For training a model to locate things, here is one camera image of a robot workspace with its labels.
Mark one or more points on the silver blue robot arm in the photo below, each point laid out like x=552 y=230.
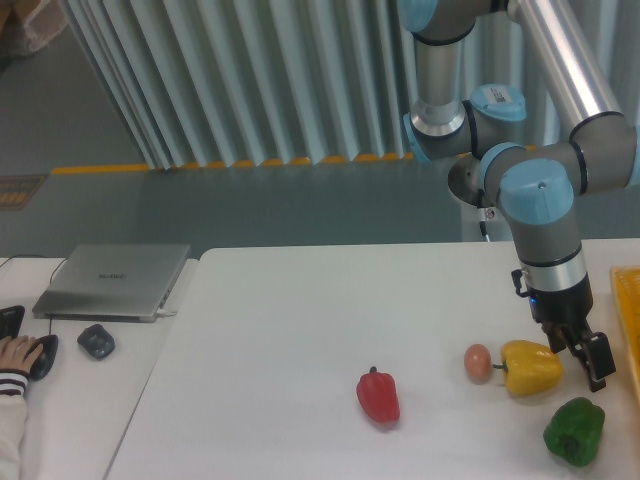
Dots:
x=534 y=190

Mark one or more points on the person's hand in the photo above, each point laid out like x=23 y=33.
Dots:
x=19 y=354

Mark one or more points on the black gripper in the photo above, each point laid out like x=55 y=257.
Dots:
x=562 y=315

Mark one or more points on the silver closed laptop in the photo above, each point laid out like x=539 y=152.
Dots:
x=114 y=282

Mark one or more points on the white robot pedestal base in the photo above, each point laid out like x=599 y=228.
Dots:
x=481 y=220

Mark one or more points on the yellow plastic basket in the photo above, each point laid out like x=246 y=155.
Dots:
x=625 y=284

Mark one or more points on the black keyboard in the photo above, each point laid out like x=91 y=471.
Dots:
x=10 y=321

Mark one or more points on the green bell pepper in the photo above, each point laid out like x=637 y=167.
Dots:
x=575 y=431

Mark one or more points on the brown egg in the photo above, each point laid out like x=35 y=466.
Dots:
x=477 y=363

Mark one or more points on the red bell pepper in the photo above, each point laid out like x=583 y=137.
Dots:
x=377 y=395

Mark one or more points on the white striped sleeve forearm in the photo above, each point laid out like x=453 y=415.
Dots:
x=13 y=420

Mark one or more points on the yellow bell pepper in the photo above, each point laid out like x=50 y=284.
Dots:
x=529 y=368

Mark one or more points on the dark grey small case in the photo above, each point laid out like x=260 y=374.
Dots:
x=97 y=342

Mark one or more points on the corrugated metal partition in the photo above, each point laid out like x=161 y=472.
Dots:
x=229 y=82

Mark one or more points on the black computer mouse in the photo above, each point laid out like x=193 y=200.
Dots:
x=45 y=360

